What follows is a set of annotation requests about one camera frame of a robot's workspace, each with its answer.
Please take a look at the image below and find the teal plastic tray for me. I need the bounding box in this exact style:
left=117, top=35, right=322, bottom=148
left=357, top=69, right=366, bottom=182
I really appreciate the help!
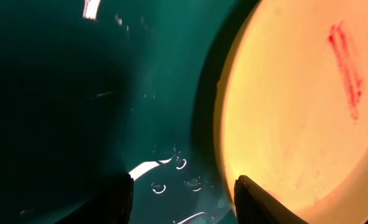
left=0, top=0, right=255, bottom=223

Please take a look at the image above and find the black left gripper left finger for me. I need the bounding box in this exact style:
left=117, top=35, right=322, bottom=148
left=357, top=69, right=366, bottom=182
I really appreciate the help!
left=56, top=173, right=134, bottom=224

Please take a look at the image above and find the yellow plate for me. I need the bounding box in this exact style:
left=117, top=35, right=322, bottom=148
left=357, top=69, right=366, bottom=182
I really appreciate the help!
left=214, top=0, right=368, bottom=223

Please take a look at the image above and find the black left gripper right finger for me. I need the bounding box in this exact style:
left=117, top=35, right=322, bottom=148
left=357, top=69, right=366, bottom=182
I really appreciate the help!
left=234, top=175, right=308, bottom=224

